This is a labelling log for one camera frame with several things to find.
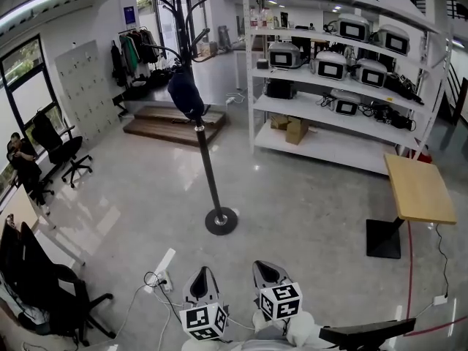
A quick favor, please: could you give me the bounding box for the person's right forearm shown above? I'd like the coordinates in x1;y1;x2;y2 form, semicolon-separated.
252;311;319;347

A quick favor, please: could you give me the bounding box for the group of grey screen devices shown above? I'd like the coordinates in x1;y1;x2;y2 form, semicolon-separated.
268;12;410;117

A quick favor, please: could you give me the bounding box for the black looped cable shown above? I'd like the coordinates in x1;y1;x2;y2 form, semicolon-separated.
143;271;184;306

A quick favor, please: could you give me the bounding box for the black flat bar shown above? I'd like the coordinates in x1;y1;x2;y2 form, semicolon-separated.
320;318;417;351

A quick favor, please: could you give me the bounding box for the pile of black bags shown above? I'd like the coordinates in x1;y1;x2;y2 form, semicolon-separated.
124;67;173;100

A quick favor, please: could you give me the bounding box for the dark wooden step platform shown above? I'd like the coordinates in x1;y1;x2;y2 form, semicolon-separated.
122;105;227;148

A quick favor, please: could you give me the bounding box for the dark navy baseball cap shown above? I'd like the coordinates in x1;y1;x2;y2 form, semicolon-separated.
167;66;205;121

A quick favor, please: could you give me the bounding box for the white power strip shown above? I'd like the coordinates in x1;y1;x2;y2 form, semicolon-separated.
155;268;173;294

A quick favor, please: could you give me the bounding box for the pile of black cables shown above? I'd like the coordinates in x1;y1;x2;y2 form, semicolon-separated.
360;73;425;131

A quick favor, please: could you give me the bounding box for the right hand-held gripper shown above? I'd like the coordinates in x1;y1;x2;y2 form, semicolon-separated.
252;260;303;321

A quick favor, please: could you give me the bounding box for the black framed window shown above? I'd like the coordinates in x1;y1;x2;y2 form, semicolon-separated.
0;34;63;197

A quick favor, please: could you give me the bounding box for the black office chair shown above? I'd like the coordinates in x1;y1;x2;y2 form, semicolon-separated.
0;221;117;347
31;110;94;189

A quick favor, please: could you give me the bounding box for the white floor strip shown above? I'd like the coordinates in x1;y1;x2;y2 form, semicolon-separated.
155;247;176;273

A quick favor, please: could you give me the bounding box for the flat cardboard box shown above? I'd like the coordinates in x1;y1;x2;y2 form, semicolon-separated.
270;114;293;131

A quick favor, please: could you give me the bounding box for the row of hanging clothes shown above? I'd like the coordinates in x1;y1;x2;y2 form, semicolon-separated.
110;29;162;89

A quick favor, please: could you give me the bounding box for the pale grey locker cabinet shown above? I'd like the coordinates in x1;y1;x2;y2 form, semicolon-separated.
54;39;121;144

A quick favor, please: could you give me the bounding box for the large black box device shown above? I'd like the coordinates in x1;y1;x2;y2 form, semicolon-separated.
265;79;296;100

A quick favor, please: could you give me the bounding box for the thin black floor cable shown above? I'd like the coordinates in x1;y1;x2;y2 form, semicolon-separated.
434;223;450;299

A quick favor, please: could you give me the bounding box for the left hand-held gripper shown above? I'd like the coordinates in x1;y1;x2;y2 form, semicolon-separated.
179;266;230;343

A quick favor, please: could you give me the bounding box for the glass entrance door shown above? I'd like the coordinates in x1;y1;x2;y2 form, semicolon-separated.
135;0;204;50

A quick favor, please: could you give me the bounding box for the black metal floor stand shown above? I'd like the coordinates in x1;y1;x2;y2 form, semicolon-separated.
112;95;129;117

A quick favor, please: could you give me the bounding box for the red floor cable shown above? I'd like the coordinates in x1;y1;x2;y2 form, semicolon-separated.
404;219;468;339

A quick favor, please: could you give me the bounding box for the white metal shelving unit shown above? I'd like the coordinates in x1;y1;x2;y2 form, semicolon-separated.
243;0;454;177

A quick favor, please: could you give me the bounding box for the desk with white frame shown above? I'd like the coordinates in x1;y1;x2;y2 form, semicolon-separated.
0;186;87;270

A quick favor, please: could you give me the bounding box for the white cable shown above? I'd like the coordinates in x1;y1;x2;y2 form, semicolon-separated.
113;285;162;343

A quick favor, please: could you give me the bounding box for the black coat rack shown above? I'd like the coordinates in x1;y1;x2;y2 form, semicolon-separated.
140;0;239;236

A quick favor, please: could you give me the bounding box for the tall cardboard box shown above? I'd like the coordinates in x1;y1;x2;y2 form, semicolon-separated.
285;117;310;146

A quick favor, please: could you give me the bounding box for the black stair railing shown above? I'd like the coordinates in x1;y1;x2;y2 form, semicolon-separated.
444;64;468;124

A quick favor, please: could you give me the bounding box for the long ceiling light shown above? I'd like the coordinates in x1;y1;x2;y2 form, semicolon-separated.
0;0;65;29

